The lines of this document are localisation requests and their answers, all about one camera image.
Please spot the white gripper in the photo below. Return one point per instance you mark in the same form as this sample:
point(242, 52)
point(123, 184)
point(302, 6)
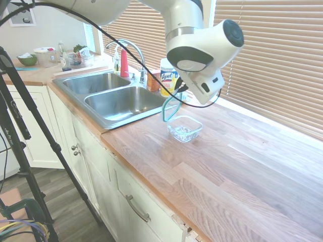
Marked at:
point(207, 84)

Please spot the teal rimmed clear container lid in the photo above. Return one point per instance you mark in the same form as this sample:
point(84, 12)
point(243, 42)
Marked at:
point(171, 109)

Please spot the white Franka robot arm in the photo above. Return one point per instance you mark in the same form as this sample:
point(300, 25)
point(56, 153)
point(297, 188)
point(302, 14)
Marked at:
point(202, 37)

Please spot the brown robot base table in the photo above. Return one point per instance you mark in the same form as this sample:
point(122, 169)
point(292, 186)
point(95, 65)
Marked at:
point(8, 199)

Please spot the square glass food container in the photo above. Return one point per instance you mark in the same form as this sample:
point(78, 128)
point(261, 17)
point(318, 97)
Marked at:
point(185, 137)

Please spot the clear tub white lid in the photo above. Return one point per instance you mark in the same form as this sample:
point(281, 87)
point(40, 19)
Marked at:
point(45, 59)

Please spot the yellow Lysol wipes canister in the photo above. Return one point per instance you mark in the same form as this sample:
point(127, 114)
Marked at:
point(167, 76)

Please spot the orange cardboard box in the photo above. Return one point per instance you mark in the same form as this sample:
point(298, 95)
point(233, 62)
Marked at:
point(152, 82)

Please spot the chrome kitchen faucet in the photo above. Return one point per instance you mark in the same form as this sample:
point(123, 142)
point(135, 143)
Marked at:
point(142, 73)

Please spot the wide beige window blind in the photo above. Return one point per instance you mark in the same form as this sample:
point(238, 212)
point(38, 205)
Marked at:
point(277, 63)

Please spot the chrome sink sprayer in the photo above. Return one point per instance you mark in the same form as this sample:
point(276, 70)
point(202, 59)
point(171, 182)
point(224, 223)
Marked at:
point(132, 75)

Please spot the red cone bottle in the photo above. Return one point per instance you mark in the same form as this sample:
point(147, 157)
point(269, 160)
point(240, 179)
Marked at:
point(124, 65)

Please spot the stainless steel double sink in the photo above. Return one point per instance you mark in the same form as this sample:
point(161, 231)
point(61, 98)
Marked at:
point(121, 103)

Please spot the clear soap dispenser bottle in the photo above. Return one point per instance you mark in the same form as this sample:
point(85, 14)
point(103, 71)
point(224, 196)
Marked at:
point(116, 64)

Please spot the clear tub with packages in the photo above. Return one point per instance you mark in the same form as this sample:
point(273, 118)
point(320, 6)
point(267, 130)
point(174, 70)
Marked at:
point(87, 59)

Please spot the white kitchen base cabinet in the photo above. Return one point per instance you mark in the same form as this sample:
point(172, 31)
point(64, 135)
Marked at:
point(121, 181)

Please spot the green potted plant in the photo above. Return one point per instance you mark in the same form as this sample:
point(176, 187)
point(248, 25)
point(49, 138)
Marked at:
point(80, 48)

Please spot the teal cutting mat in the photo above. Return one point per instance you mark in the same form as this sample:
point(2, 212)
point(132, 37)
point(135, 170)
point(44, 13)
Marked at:
point(26, 69)

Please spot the green bowl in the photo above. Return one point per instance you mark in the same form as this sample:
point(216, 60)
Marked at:
point(26, 61)

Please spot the green metal clamp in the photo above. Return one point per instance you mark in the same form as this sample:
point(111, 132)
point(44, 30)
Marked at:
point(24, 205)

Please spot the black camera tripod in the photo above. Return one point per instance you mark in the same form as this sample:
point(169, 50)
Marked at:
point(15, 75)

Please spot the framed wall picture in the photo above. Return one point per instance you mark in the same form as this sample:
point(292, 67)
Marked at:
point(21, 15)

